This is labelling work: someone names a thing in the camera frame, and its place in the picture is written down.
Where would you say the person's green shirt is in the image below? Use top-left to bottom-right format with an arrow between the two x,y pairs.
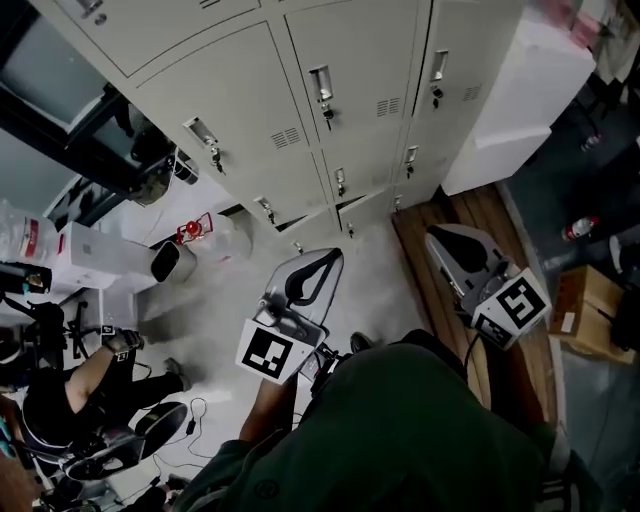
172,328 -> 604,512

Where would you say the black-framed window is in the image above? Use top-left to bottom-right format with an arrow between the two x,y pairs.
0,0 -> 174,201

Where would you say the white low counter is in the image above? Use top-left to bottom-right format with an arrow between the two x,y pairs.
42,147 -> 241,251

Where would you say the grey black office chair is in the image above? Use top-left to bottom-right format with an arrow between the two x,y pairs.
59,401 -> 190,482

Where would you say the beige metal locker cabinet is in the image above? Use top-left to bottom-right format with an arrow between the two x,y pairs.
29,0 -> 524,256

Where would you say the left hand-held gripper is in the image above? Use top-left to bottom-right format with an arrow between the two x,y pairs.
234,248 -> 345,386

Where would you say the black equipment stand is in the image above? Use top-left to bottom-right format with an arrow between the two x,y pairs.
0,261 -> 94,374

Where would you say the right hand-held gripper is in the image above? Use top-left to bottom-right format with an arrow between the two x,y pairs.
425,223 -> 552,351

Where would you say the black waist recorder box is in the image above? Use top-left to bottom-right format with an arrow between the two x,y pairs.
298,339 -> 354,399

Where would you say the small white trash bin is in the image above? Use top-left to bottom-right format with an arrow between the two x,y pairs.
149,239 -> 198,285

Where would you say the olive cloth bag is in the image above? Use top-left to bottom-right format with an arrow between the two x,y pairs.
130,164 -> 174,207

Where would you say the clear water jug red cap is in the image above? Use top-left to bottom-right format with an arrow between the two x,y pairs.
175,211 -> 255,265

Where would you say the plastic bottle red label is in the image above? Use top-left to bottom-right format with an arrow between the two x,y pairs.
560,214 -> 602,243

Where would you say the person's left forearm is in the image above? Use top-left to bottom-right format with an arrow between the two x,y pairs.
238,369 -> 302,446

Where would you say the grey metal locker door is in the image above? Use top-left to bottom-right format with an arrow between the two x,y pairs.
134,20 -> 329,209
238,148 -> 337,234
275,203 -> 349,254
283,0 -> 432,152

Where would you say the clear water jug red label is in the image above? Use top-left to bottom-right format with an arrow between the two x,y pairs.
0,198 -> 60,262

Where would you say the large white rectangular unit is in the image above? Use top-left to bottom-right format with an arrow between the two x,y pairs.
441,0 -> 597,197

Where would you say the brown cardboard box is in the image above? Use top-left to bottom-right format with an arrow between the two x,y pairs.
547,263 -> 640,367

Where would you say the black cup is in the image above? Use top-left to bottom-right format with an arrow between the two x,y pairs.
172,152 -> 200,185

